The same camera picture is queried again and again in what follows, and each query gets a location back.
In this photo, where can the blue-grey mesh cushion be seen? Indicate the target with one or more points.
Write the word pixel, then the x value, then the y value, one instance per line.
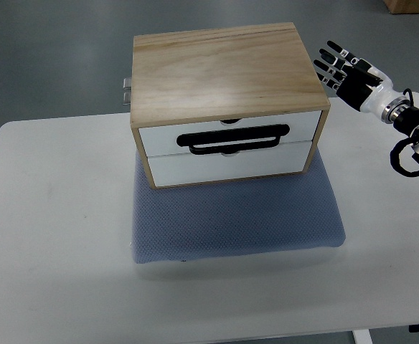
pixel 230 219

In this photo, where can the cardboard box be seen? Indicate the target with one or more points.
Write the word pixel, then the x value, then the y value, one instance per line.
pixel 402 6

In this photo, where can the white table leg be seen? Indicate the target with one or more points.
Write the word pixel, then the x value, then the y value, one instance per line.
pixel 362 337

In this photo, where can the grey metal clamp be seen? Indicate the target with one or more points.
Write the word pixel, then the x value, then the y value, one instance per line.
pixel 127 91

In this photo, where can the white drawer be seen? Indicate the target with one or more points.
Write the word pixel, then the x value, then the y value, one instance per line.
pixel 187 168
pixel 161 140

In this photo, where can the wooden drawer cabinet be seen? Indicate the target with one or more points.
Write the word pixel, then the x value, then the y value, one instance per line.
pixel 222 75

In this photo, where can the black drawer handle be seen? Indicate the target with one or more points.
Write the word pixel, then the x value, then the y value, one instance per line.
pixel 234 140

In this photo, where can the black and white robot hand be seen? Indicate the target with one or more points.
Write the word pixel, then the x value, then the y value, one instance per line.
pixel 360 84

